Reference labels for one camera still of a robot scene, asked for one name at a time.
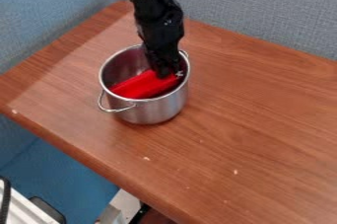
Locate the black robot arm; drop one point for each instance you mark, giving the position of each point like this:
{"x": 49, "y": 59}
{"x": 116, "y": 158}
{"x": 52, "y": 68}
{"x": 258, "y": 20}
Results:
{"x": 160, "y": 28}

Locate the red rectangular block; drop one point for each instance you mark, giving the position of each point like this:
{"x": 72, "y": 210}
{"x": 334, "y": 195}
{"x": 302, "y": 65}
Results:
{"x": 145, "y": 85}

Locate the white device with black part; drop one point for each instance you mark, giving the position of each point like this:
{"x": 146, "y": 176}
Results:
{"x": 18, "y": 210}

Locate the stainless steel pot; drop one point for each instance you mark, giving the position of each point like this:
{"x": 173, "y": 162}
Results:
{"x": 125, "y": 64}

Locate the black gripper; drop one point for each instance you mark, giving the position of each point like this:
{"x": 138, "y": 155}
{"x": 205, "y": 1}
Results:
{"x": 160, "y": 28}

